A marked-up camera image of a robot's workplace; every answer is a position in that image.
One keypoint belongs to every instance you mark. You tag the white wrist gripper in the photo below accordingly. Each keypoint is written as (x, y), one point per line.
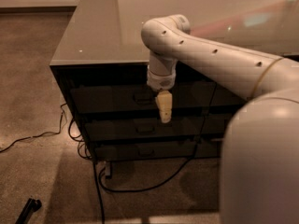
(160, 81)

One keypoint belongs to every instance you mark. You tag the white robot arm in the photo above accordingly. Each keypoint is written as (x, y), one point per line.
(259, 178)

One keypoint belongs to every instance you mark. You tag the dark drawer cabinet glossy top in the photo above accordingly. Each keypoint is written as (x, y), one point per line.
(102, 46)

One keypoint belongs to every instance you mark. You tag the black tool on floor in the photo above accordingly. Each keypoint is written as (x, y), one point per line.
(30, 207)

